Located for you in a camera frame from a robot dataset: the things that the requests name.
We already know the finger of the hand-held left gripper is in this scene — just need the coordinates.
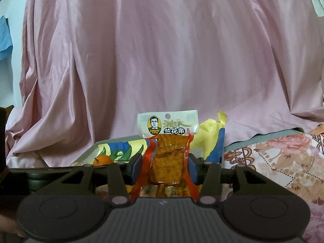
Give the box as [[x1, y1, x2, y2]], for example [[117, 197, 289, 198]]
[[28, 167, 84, 190]]

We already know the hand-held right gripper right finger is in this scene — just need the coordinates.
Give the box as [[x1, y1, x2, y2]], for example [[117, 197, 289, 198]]
[[189, 153, 277, 205]]

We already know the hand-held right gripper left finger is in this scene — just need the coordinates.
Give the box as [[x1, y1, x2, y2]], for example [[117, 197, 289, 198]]
[[52, 154, 144, 205]]

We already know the brown tofu snack packet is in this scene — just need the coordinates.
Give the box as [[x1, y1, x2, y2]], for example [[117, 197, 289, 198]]
[[130, 109, 203, 199]]

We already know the grey cardboard box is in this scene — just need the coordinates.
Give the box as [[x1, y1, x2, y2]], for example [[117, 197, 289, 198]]
[[72, 129, 304, 169]]

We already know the white quilt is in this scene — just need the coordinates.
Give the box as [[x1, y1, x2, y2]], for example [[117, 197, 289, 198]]
[[6, 154, 48, 168]]

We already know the blue yellow snack packet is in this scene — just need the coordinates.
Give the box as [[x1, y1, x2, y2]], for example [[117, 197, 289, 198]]
[[73, 111, 228, 167]]

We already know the floral bed sheet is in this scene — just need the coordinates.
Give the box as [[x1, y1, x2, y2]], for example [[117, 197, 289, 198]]
[[224, 133, 324, 243]]

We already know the pink satin curtain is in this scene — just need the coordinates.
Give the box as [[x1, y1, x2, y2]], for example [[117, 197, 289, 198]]
[[5, 0, 324, 167]]

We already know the orange cloth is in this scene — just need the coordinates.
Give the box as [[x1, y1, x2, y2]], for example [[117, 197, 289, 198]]
[[308, 125, 324, 135]]

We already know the blue cloth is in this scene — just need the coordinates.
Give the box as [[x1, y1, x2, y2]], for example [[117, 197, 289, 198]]
[[0, 15, 13, 60]]

